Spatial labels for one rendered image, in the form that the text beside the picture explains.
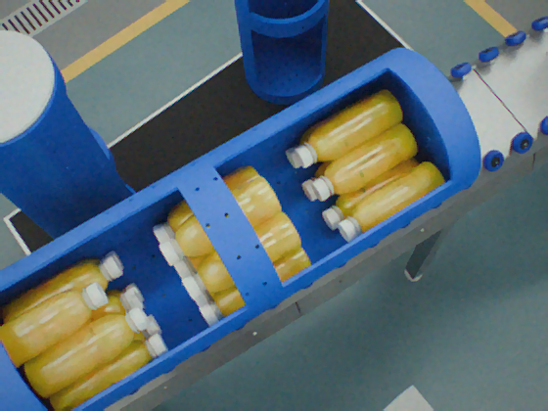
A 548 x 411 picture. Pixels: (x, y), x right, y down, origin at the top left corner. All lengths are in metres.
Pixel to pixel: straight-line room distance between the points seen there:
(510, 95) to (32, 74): 1.01
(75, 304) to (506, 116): 0.94
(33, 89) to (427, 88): 0.79
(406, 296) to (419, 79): 1.24
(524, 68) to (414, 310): 0.99
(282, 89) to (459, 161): 1.29
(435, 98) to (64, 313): 0.68
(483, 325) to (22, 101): 1.58
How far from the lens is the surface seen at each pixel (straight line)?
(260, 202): 1.06
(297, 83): 2.36
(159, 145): 2.31
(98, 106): 2.62
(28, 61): 1.48
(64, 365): 1.10
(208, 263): 1.09
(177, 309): 1.27
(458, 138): 1.12
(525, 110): 1.51
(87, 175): 1.67
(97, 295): 1.08
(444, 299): 2.28
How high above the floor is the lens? 2.18
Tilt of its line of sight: 69 degrees down
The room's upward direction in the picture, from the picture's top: 7 degrees counter-clockwise
